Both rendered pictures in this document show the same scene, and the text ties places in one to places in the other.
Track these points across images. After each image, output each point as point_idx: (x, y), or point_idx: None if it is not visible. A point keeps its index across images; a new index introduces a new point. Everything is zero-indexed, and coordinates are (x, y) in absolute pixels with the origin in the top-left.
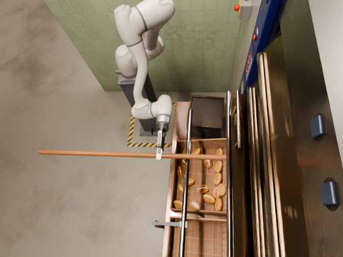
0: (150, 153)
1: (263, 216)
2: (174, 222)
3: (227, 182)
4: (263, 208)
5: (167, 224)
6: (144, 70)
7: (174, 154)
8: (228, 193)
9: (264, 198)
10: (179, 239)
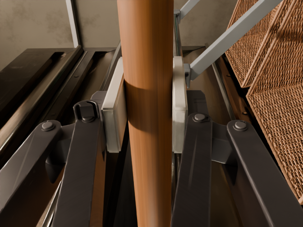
0: (123, 15)
1: (52, 198)
2: (208, 50)
3: (51, 215)
4: (47, 208)
5: (234, 24)
6: None
7: (135, 199)
8: (55, 195)
9: (39, 221)
10: (175, 56)
